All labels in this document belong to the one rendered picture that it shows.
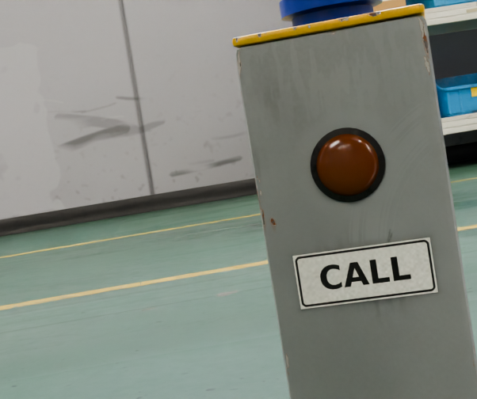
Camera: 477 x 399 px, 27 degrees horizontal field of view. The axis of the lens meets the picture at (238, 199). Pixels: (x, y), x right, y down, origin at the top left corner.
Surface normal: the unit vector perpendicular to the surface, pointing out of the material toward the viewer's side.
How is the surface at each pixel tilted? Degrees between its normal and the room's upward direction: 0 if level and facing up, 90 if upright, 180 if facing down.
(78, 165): 90
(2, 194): 90
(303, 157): 90
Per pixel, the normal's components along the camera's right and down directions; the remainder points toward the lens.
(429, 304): -0.18, 0.08
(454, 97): 0.11, 0.11
